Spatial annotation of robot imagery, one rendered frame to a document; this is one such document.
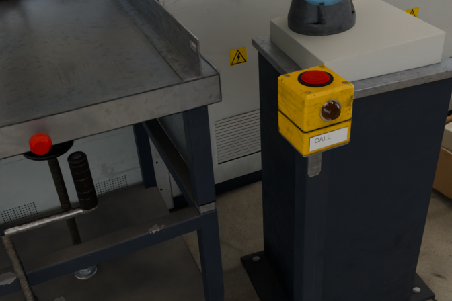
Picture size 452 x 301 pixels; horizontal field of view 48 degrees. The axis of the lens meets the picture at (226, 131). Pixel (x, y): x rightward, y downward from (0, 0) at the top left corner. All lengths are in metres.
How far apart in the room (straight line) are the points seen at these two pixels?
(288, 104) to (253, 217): 1.13
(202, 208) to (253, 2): 0.79
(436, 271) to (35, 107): 1.29
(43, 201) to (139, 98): 0.96
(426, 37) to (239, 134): 0.89
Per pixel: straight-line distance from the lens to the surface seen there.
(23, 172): 1.68
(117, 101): 0.84
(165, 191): 1.84
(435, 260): 1.76
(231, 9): 1.60
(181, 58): 0.94
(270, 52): 1.19
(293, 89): 0.71
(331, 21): 1.12
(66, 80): 0.93
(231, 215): 1.84
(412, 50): 1.11
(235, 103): 1.74
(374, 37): 1.11
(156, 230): 1.04
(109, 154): 1.69
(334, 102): 0.70
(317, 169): 0.79
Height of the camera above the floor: 1.23
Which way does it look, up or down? 32 degrees down
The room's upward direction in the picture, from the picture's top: 4 degrees counter-clockwise
